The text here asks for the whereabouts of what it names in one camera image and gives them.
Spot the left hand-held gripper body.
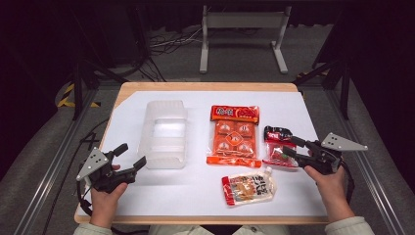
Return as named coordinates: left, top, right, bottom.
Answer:
left=75, top=146, right=137, bottom=194

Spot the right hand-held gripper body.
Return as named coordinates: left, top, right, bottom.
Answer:
left=302, top=131, right=369, bottom=176

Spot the small red black snack packet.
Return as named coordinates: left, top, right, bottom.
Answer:
left=261, top=125, right=300, bottom=169

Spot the clear plastic bin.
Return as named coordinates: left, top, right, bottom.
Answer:
left=137, top=99, right=189, bottom=170

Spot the orange snack packet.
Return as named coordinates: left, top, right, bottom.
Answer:
left=206, top=104, right=263, bottom=168

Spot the person's right hand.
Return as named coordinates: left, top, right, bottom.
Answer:
left=303, top=149, right=348, bottom=212

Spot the person's left hand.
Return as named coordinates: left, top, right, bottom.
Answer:
left=89, top=164, right=129, bottom=217

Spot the white pouch with red edge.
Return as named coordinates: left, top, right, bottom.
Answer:
left=221, top=166, right=278, bottom=208

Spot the white table sheet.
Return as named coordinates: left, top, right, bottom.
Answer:
left=85, top=90, right=327, bottom=217

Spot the black metal stand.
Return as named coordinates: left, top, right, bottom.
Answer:
left=69, top=6, right=155, bottom=121
left=292, top=48, right=352, bottom=120

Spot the yellow black hazard tape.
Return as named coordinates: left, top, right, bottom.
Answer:
left=57, top=82, right=102, bottom=109

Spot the black floor cable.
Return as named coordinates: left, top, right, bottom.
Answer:
left=42, top=118, right=111, bottom=235

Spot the left hand-held gripper cable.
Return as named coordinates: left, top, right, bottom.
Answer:
left=75, top=180, right=96, bottom=217

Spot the hand-held gripper cable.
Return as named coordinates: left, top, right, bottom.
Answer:
left=75, top=180, right=96, bottom=217
left=339, top=161, right=356, bottom=205

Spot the right hand-held gripper cable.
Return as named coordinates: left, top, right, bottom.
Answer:
left=339, top=161, right=356, bottom=205

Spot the aluminium floor rail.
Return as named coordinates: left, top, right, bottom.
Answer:
left=13, top=87, right=99, bottom=235
left=326, top=89, right=407, bottom=235

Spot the bundle of floor cables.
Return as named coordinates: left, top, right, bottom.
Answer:
left=148, top=27, right=205, bottom=55

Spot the white metal stand frame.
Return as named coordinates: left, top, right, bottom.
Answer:
left=199, top=5, right=293, bottom=74

